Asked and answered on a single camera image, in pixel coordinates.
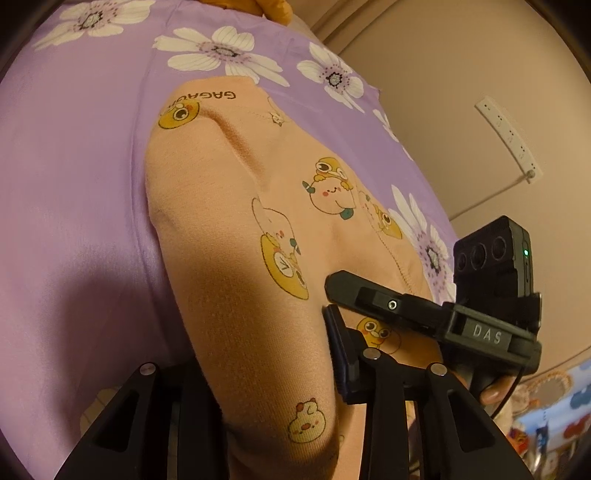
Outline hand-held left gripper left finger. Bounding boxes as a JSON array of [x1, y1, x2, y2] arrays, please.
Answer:
[[54, 362, 232, 480]]

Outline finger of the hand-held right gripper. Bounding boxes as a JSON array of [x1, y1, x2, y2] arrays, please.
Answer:
[[325, 270, 452, 341]]

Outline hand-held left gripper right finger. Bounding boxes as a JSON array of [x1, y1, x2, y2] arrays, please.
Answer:
[[322, 305, 536, 480]]

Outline peach cartoon print garment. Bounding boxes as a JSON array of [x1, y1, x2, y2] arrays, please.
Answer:
[[144, 78, 467, 480]]

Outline person's right hand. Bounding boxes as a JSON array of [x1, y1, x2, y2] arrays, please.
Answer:
[[455, 371, 519, 406]]

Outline colourful cartoon printed cloth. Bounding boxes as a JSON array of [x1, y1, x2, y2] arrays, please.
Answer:
[[505, 353, 591, 480]]

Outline white power strip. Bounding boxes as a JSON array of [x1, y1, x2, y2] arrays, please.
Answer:
[[475, 95, 544, 184]]

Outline purple floral bedsheet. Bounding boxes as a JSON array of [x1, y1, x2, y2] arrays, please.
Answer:
[[0, 0, 458, 462]]

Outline orange plush toy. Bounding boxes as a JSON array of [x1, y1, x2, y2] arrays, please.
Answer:
[[203, 0, 294, 26]]

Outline white power cable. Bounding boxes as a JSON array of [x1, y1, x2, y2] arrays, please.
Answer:
[[449, 172, 533, 223]]

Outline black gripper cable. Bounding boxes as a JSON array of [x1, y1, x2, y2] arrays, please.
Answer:
[[492, 369, 527, 421]]

